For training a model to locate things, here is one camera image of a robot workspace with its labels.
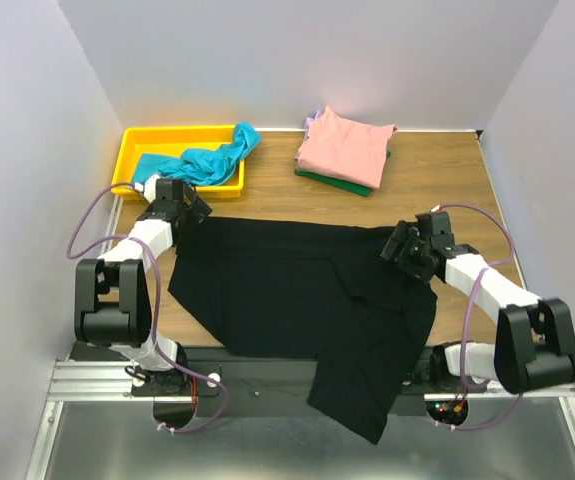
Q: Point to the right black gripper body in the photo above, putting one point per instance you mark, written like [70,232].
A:
[397,243]

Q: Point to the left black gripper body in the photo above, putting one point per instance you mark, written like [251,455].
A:
[197,212]

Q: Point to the black t-shirt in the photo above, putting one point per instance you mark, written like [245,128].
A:
[315,292]

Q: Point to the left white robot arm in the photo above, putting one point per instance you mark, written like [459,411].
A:
[117,297]

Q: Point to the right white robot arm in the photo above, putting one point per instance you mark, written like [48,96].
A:
[534,346]

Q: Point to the teal t-shirt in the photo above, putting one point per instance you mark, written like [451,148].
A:
[201,166]

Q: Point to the yellow plastic bin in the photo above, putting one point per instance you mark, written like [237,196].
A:
[173,141]

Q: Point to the green folded t-shirt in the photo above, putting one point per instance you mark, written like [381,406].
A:
[358,170]

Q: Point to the pink folded t-shirt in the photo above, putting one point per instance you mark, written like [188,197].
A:
[333,131]

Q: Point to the lavender folded t-shirt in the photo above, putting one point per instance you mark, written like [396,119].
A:
[310,120]

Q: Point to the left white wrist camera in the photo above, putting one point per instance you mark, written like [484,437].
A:
[147,189]

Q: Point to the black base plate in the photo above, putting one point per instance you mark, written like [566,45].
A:
[260,387]

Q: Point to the aluminium frame rail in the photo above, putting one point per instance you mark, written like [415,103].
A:
[93,428]

